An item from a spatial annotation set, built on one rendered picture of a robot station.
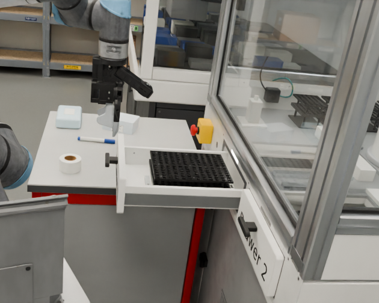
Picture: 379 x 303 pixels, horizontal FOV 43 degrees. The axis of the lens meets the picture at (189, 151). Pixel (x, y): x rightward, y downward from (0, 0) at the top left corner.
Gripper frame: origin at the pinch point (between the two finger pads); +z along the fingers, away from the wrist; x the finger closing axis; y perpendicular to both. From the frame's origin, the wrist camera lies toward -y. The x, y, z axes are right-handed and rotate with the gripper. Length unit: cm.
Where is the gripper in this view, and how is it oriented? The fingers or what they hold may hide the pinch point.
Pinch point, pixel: (116, 129)
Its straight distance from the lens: 133.4
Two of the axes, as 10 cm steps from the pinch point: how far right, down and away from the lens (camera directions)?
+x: 1.5, 4.3, -8.9
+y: -9.8, -0.5, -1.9
